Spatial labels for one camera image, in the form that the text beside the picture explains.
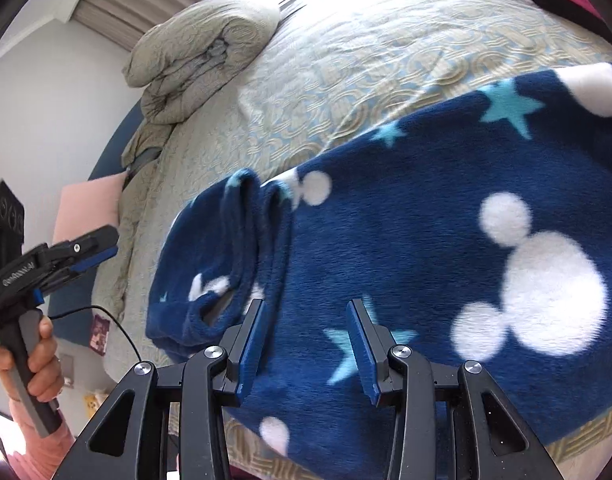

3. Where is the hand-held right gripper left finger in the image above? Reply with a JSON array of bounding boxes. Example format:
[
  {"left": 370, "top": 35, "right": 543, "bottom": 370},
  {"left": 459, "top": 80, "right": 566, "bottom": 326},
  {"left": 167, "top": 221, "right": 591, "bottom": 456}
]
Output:
[{"left": 51, "top": 298, "right": 267, "bottom": 480}]

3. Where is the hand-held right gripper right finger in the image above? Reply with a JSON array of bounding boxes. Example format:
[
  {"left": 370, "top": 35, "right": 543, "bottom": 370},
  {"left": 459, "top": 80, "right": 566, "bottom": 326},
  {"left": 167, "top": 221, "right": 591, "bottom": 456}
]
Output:
[{"left": 347, "top": 298, "right": 564, "bottom": 480}]

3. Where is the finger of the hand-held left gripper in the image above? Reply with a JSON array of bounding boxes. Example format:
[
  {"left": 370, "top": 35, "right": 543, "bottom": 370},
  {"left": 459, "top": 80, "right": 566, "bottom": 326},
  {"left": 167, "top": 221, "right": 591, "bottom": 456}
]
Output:
[
  {"left": 38, "top": 246, "right": 118, "bottom": 293},
  {"left": 46, "top": 226, "right": 120, "bottom": 263}
]

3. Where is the person's left forearm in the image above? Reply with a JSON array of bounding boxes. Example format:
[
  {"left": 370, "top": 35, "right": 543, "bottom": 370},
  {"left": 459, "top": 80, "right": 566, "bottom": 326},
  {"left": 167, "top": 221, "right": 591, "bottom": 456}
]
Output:
[{"left": 0, "top": 395, "right": 80, "bottom": 480}]

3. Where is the person's left hand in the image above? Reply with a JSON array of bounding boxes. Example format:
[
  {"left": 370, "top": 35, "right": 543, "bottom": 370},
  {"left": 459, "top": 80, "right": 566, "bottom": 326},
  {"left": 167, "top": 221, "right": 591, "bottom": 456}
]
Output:
[{"left": 0, "top": 316, "right": 65, "bottom": 411}]

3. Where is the pink pillow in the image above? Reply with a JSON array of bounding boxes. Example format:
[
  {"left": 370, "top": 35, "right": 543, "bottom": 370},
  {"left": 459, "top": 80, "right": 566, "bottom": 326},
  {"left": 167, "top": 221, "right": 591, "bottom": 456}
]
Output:
[{"left": 52, "top": 172, "right": 130, "bottom": 247}]

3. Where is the blue headboard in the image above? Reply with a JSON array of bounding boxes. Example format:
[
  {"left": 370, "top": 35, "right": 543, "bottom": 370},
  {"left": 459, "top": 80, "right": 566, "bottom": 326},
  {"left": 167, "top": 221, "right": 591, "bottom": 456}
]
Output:
[{"left": 48, "top": 97, "right": 154, "bottom": 358}]

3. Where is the dark red book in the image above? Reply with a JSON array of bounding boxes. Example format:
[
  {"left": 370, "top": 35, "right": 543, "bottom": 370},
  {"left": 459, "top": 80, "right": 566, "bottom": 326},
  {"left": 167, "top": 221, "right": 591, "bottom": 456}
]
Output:
[{"left": 89, "top": 314, "right": 112, "bottom": 357}]

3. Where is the folded patterned duvet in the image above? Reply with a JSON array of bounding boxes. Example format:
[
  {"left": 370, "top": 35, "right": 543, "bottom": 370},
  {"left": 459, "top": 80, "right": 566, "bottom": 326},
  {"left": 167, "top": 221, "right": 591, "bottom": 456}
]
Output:
[{"left": 122, "top": 0, "right": 282, "bottom": 127}]

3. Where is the beige curtain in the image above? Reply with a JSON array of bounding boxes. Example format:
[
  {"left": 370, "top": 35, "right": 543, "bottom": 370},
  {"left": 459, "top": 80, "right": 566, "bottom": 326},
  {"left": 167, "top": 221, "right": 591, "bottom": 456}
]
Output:
[{"left": 72, "top": 0, "right": 237, "bottom": 54}]

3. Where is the bed with patterned sheet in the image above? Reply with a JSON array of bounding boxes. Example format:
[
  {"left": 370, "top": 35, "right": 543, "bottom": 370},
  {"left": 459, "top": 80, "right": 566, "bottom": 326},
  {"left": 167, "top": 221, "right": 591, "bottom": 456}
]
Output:
[{"left": 93, "top": 0, "right": 612, "bottom": 480}]

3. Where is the black garment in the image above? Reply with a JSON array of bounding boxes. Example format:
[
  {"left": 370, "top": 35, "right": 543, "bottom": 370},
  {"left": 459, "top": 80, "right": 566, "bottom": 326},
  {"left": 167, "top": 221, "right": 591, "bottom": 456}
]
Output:
[{"left": 530, "top": 0, "right": 612, "bottom": 42}]

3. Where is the black cable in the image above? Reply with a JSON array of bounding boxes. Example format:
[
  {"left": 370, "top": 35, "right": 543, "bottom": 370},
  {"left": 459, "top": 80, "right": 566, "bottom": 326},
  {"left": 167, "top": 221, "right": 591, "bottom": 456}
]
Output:
[{"left": 46, "top": 306, "right": 143, "bottom": 364}]

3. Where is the white wall socket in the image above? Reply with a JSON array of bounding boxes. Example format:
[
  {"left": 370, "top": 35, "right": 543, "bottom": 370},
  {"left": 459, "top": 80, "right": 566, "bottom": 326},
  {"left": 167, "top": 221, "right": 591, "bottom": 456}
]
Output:
[{"left": 60, "top": 354, "right": 77, "bottom": 389}]

